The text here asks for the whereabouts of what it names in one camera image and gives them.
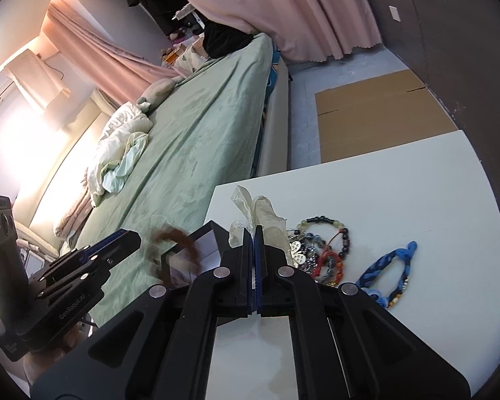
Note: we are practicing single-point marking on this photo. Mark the flattened cardboard sheet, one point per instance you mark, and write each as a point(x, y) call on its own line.
point(376, 114)

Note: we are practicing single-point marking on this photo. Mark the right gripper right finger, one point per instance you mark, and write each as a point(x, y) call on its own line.
point(345, 346)

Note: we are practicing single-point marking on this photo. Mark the beige bed frame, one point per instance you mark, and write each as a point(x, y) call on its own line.
point(274, 148)

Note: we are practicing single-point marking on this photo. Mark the white wall switch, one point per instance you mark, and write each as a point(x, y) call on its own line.
point(394, 13)

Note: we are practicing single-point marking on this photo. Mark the cream sheer fabric scrunchie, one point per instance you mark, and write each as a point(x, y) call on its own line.
point(259, 211)

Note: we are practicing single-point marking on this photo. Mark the cream crumpled blanket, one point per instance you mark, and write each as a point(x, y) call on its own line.
point(120, 146)

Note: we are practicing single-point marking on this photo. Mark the green bed sheet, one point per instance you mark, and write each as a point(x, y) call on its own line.
point(204, 134)

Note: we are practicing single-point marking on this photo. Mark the pink curtain by wall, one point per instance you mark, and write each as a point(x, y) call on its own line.
point(304, 30)

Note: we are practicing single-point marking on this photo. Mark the black jewelry box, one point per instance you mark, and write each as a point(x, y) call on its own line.
point(191, 254)

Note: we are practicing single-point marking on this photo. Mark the pink window curtain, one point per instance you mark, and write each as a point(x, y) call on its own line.
point(121, 74)

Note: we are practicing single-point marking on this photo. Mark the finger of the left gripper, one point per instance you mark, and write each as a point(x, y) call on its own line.
point(118, 246)
point(66, 269)

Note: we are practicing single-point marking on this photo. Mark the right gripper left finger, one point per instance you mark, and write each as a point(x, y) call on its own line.
point(159, 346)

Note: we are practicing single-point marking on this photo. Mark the black clothing pile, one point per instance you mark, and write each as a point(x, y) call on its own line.
point(220, 40)

